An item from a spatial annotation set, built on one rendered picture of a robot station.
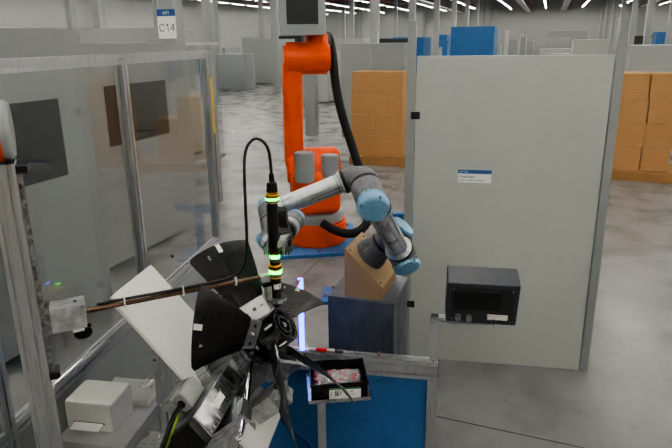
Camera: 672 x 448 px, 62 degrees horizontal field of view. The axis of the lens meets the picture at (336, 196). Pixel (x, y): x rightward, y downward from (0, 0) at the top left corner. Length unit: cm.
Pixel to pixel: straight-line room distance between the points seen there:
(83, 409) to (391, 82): 822
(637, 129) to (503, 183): 617
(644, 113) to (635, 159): 70
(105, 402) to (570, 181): 275
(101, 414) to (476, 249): 244
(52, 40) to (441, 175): 280
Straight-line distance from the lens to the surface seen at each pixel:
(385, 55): 1229
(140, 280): 194
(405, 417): 252
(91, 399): 211
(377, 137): 982
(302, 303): 206
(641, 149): 975
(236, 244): 197
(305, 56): 565
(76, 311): 176
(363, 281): 248
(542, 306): 390
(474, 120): 349
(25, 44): 432
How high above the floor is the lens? 209
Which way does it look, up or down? 15 degrees down
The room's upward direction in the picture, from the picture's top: 1 degrees counter-clockwise
